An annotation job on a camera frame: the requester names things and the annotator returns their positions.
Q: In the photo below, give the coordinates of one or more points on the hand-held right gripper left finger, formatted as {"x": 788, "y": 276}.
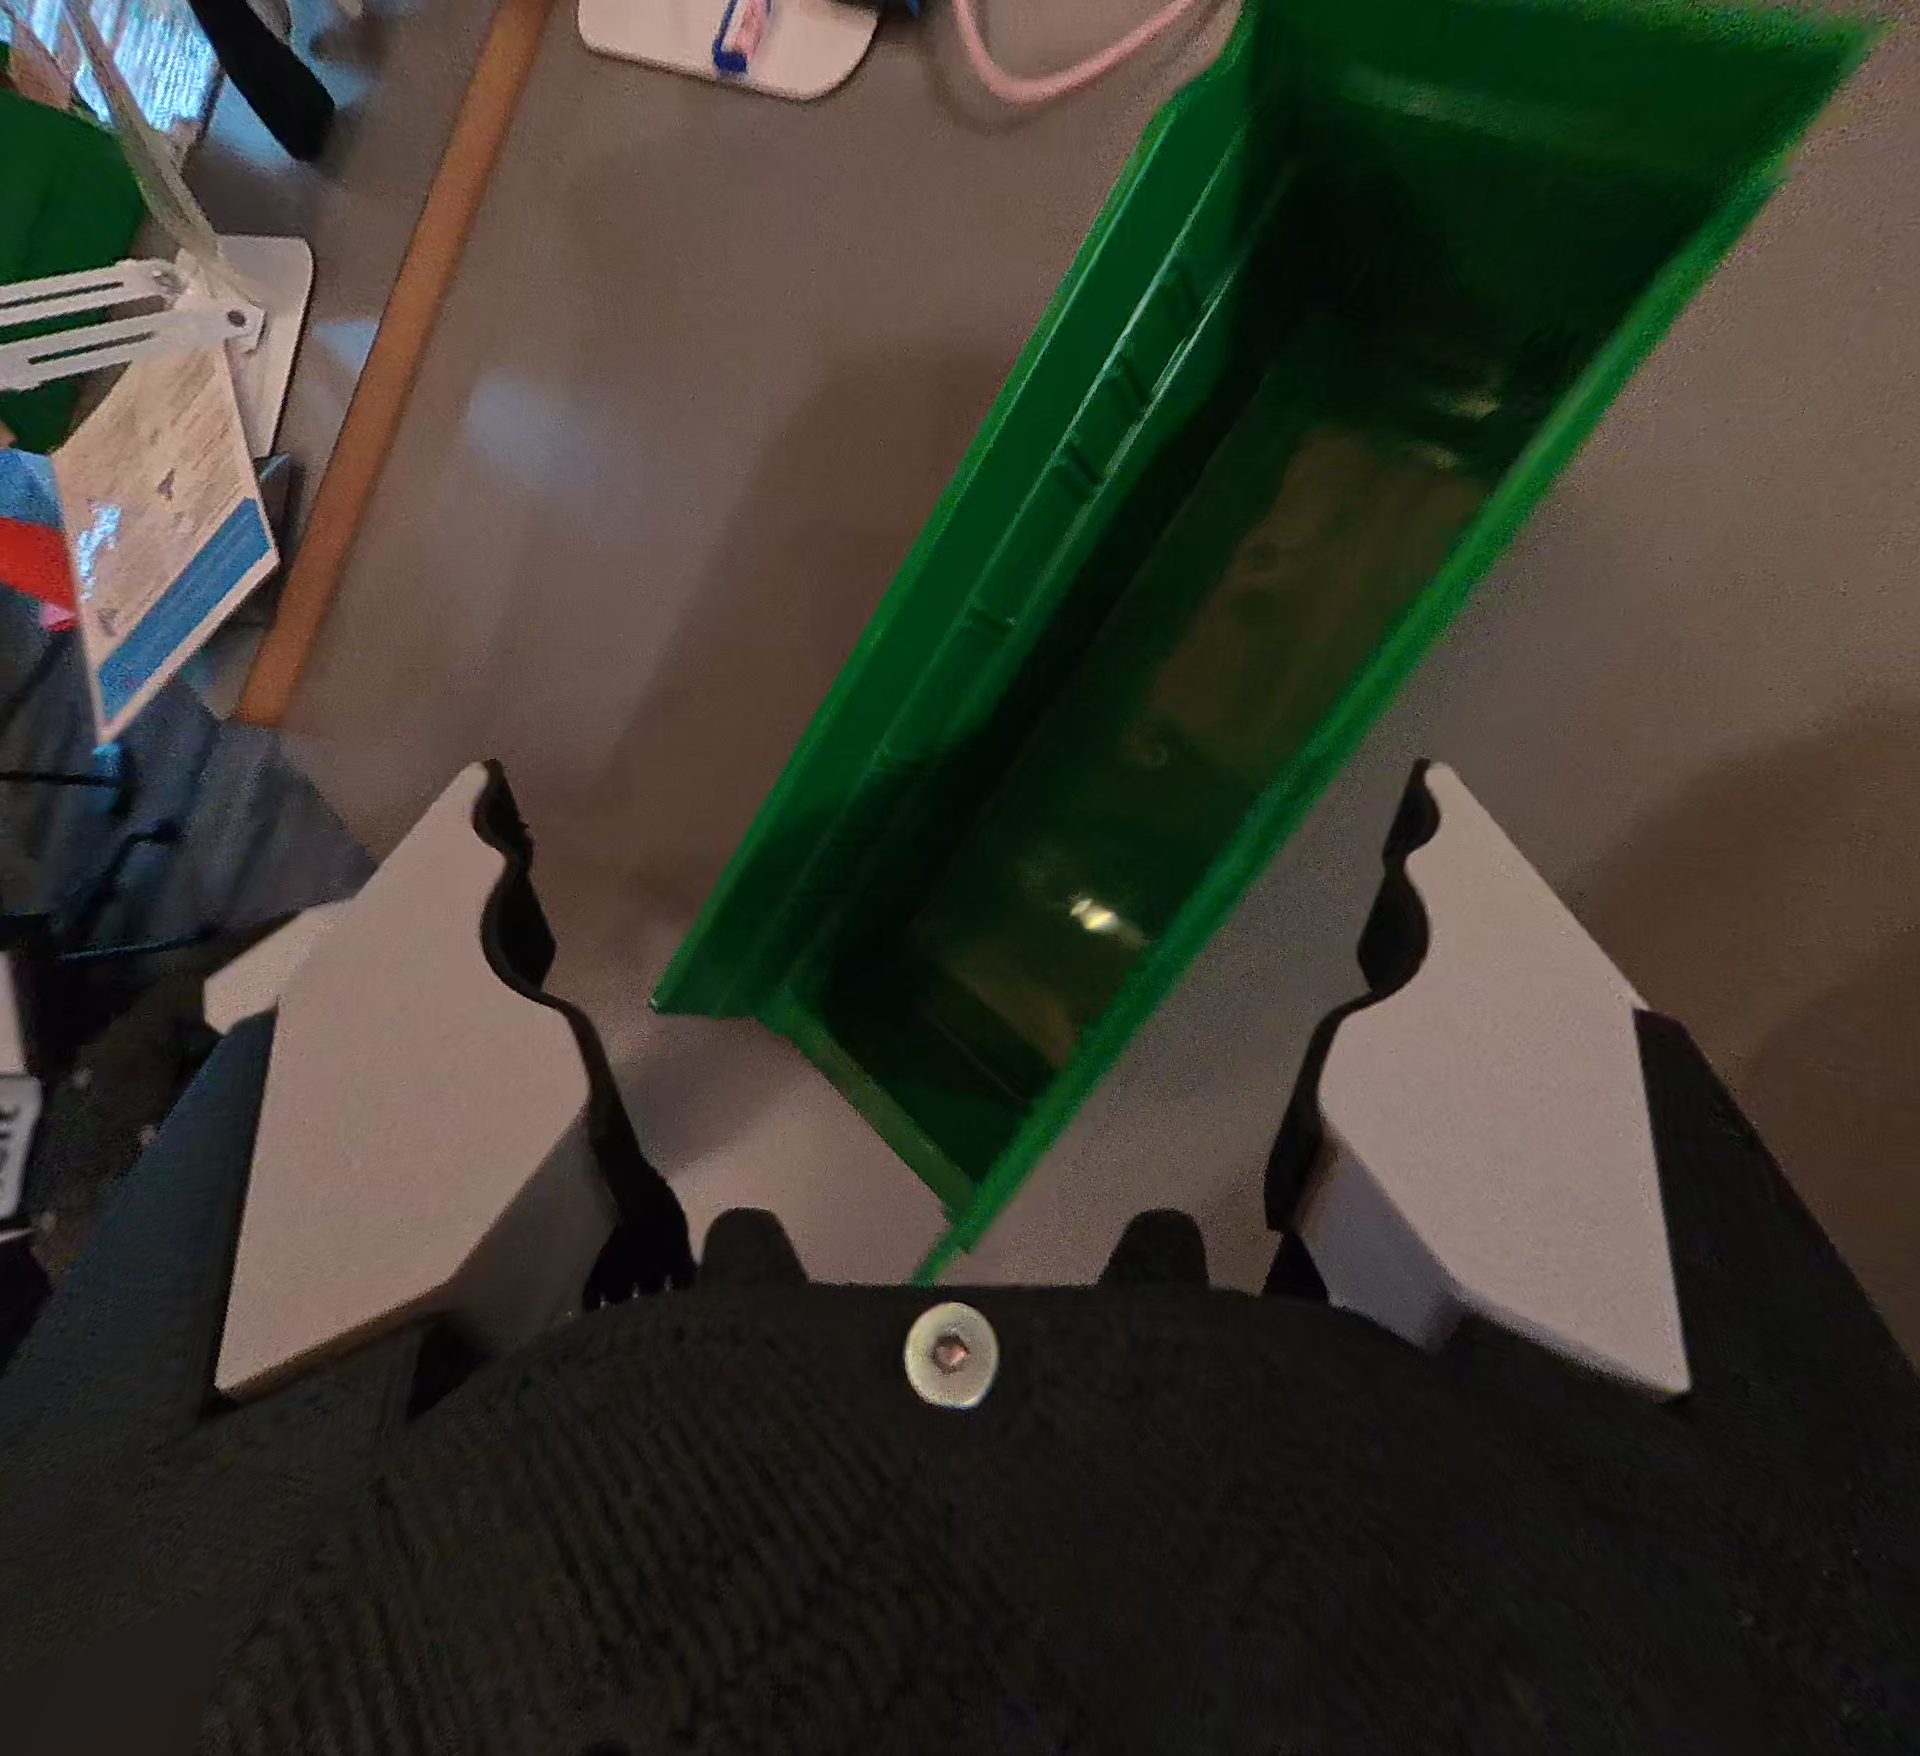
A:
{"x": 406, "y": 1111}

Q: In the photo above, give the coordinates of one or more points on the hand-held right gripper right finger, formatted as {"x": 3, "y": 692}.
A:
{"x": 1499, "y": 1111}

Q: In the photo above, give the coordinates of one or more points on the green plastic bin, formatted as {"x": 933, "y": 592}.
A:
{"x": 1140, "y": 677}

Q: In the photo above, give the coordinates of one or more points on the dark green object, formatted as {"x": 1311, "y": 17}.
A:
{"x": 60, "y": 226}

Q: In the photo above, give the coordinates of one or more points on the white stand base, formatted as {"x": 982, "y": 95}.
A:
{"x": 278, "y": 317}

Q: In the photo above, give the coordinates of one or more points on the blue memory card case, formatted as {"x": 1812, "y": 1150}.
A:
{"x": 741, "y": 28}

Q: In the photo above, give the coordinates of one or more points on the paper booklet blue stripe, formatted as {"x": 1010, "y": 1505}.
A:
{"x": 163, "y": 511}

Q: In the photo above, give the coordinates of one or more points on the red fabric item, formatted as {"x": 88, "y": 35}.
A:
{"x": 30, "y": 571}

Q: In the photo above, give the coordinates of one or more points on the white slotted bracket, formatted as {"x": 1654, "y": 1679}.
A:
{"x": 210, "y": 317}

